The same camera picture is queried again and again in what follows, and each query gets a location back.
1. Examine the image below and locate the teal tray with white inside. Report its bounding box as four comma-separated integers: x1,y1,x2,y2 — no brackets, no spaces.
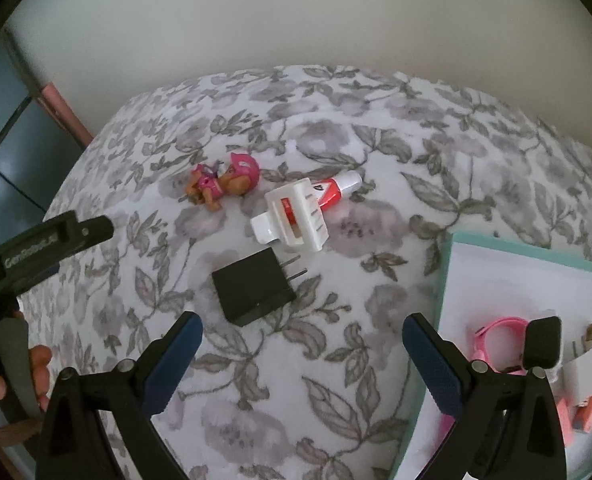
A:
393,232,592,480

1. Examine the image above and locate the white power adapter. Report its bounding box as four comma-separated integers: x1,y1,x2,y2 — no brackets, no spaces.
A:
560,345,592,403

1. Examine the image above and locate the dark cabinet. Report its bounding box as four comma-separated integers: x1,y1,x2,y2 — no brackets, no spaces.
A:
0,27,94,261

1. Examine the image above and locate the black charger plug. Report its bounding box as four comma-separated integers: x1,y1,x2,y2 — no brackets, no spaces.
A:
212,247,309,327

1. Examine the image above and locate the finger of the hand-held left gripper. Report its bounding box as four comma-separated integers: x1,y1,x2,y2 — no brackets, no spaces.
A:
73,215,115,252

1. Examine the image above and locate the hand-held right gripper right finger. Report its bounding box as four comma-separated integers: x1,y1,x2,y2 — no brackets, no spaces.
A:
402,312,566,480

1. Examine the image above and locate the pink toy figure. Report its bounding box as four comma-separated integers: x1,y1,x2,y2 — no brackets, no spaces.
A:
185,151,261,211

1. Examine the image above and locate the white tube squeezer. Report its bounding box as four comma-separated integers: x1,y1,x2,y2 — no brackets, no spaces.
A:
250,177,329,254

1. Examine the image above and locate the floral bedsheet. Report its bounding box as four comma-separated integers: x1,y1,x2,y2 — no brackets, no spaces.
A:
18,64,592,480

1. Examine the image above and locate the person's left hand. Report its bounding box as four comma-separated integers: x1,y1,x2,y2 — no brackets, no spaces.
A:
0,345,54,412

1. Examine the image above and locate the red and white toothpaste tube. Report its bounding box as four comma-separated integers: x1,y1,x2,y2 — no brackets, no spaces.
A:
281,170,364,226

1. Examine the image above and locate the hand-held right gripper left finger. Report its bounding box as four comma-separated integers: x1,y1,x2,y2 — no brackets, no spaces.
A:
36,311,204,480

